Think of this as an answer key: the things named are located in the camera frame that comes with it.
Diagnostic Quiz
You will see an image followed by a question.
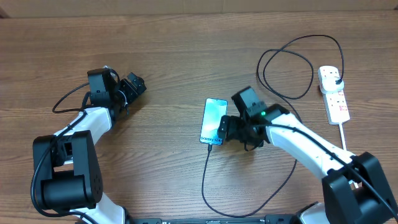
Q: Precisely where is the black Samsung smartphone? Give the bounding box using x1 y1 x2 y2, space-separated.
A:
200 98 228 145

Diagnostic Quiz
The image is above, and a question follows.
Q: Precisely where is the black charger cable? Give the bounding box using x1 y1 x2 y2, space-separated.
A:
201 34 345 218

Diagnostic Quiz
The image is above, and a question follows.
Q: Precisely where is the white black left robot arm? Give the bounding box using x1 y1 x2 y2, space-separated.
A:
30 66 147 224

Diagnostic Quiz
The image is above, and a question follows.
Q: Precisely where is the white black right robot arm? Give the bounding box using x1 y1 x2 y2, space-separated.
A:
218 86 397 224

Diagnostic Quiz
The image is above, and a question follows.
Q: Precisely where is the white charger plug adapter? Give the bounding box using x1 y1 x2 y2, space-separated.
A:
320 77 345 94

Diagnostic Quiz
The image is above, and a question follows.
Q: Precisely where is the white power strip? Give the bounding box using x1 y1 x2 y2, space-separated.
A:
317 65 351 126

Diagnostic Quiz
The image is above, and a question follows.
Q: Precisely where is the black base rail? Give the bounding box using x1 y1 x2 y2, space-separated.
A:
74 202 324 224

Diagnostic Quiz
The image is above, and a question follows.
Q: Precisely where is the white power strip cord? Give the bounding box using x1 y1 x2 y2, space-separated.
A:
338 122 349 152

